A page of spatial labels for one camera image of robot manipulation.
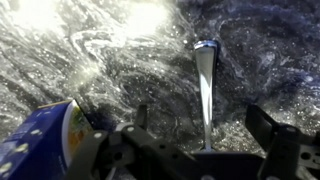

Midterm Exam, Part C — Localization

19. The blue pasta box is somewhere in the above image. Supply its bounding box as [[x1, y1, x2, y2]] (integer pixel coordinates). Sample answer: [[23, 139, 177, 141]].
[[0, 100, 93, 180]]

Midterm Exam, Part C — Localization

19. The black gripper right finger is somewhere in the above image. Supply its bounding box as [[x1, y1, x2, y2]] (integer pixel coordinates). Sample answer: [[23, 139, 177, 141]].
[[245, 105, 320, 180]]

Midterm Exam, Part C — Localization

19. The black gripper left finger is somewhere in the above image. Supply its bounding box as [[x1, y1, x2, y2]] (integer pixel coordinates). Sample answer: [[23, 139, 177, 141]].
[[64, 105, 187, 180]]

